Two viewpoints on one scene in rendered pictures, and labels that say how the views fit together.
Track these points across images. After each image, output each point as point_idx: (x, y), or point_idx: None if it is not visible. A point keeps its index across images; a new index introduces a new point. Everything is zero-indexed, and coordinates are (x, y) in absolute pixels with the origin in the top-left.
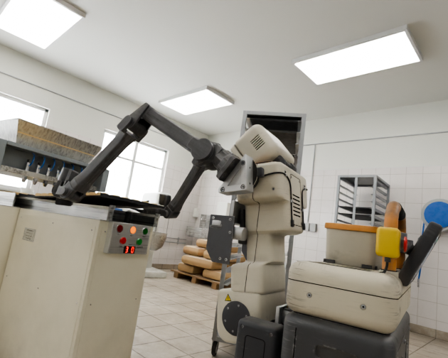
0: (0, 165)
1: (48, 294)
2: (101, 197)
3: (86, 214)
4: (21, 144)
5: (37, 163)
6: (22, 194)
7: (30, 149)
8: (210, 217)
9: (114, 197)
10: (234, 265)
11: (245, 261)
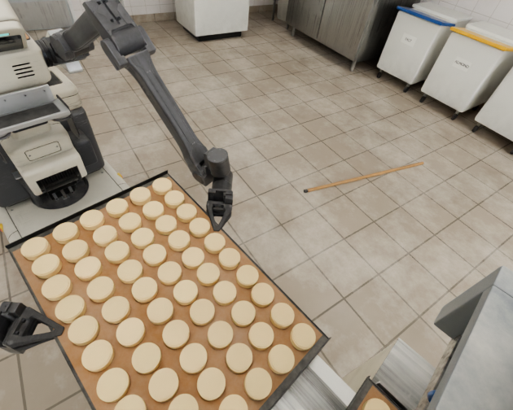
0: (440, 317)
1: None
2: None
3: None
4: (476, 318)
5: None
6: (364, 382)
7: (457, 349)
8: (68, 109)
9: (143, 182)
10: (66, 131)
11: (52, 129)
